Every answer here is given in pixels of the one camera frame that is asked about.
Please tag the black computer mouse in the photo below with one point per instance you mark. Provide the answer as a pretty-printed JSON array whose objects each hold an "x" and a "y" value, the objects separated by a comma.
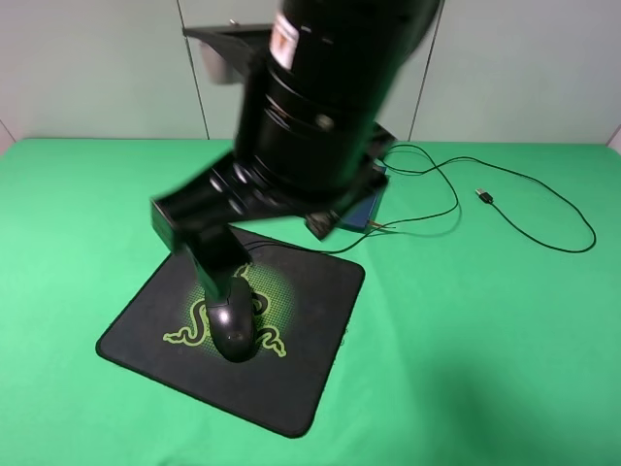
[{"x": 231, "y": 321}]

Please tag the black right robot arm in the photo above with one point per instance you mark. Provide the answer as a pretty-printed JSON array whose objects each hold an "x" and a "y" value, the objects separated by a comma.
[{"x": 310, "y": 104}]

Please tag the black green logo mouse pad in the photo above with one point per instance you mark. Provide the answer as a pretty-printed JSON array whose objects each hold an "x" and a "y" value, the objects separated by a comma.
[{"x": 302, "y": 301}]

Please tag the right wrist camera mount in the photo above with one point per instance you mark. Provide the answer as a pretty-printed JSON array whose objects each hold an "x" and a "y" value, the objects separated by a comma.
[{"x": 227, "y": 49}]

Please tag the green table cloth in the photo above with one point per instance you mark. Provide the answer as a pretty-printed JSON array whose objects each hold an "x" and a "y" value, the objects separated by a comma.
[{"x": 487, "y": 331}]

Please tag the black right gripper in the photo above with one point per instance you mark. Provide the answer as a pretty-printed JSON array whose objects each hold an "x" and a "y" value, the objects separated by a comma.
[{"x": 197, "y": 214}]

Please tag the blue hardcover notebook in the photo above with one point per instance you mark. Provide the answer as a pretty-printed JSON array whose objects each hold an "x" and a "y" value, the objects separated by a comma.
[{"x": 361, "y": 213}]

